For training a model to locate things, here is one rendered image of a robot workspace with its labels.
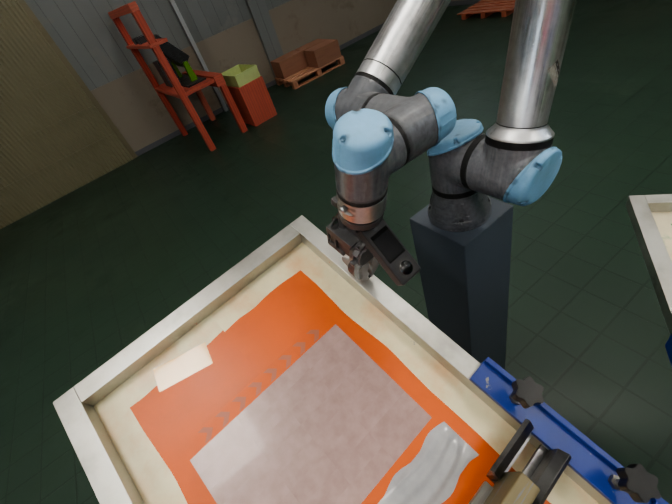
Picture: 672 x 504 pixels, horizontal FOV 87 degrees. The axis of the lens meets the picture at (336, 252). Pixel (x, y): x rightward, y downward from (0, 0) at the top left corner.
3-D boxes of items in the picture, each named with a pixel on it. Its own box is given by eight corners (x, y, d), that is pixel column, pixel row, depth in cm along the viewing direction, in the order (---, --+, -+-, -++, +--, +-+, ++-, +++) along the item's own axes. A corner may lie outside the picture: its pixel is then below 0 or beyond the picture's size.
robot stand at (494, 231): (470, 384, 177) (455, 183, 100) (503, 411, 165) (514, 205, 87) (445, 409, 172) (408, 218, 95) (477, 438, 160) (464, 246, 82)
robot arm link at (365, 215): (398, 187, 52) (359, 219, 49) (395, 207, 56) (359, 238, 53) (360, 162, 55) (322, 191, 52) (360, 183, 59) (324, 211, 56)
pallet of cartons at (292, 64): (323, 60, 702) (316, 38, 675) (346, 62, 647) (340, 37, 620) (276, 85, 670) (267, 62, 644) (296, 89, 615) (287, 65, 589)
